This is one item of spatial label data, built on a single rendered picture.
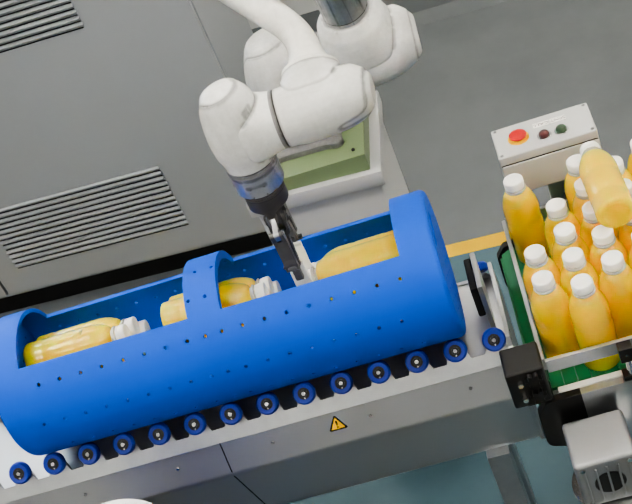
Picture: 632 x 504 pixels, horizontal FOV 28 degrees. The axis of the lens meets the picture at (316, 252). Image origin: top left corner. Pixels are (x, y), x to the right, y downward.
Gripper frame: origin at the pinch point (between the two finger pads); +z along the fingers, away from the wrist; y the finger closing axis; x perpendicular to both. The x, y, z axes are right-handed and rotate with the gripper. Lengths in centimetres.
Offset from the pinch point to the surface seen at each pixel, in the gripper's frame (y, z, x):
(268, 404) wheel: 9.9, 22.3, -14.8
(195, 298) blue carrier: 4.3, -3.6, -19.3
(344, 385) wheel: 10.1, 22.6, 0.5
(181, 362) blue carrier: 11.9, 3.7, -24.9
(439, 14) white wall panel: -271, 117, 32
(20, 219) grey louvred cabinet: -161, 78, -119
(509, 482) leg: 8, 65, 23
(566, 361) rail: 20, 22, 42
